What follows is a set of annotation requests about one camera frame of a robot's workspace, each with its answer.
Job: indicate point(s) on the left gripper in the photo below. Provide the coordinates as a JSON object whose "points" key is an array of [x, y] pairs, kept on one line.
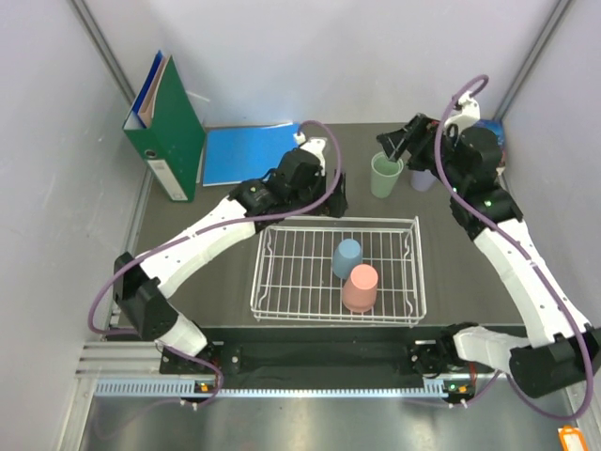
{"points": [[336, 203]]}

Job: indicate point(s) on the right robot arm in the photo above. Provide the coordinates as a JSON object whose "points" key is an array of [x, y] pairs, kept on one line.
{"points": [[558, 337]]}

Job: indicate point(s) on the light green cup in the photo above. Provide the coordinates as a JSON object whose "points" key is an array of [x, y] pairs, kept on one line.
{"points": [[384, 174]]}

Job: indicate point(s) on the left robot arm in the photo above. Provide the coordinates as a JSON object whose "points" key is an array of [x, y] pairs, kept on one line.
{"points": [[145, 284]]}

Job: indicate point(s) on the green lever arch binder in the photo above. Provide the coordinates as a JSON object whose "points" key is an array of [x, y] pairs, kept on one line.
{"points": [[165, 130]]}

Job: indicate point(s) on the white cable duct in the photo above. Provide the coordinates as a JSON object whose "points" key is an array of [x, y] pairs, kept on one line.
{"points": [[194, 389]]}

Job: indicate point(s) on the Jane Eyre paperback book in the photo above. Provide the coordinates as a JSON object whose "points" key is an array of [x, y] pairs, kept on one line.
{"points": [[497, 128]]}

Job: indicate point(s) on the white wire dish rack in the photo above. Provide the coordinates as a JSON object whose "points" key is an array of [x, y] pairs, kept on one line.
{"points": [[294, 277]]}

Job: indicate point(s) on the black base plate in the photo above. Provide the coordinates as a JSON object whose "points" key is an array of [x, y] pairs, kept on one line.
{"points": [[236, 350]]}

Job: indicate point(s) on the blue cup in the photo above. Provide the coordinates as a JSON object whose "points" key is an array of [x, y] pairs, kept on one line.
{"points": [[346, 256]]}

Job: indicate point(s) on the orange tag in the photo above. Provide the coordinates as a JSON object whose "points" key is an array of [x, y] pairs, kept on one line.
{"points": [[571, 439]]}

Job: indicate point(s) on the blue folder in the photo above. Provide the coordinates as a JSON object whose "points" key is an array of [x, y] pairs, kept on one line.
{"points": [[233, 155]]}

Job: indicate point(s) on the pink cup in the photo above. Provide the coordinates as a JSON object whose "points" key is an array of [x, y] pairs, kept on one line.
{"points": [[360, 290]]}

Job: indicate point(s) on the purple cup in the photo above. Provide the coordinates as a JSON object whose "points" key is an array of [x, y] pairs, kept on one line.
{"points": [[421, 181]]}

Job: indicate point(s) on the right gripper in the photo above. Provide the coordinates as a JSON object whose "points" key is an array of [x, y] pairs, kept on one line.
{"points": [[419, 133]]}

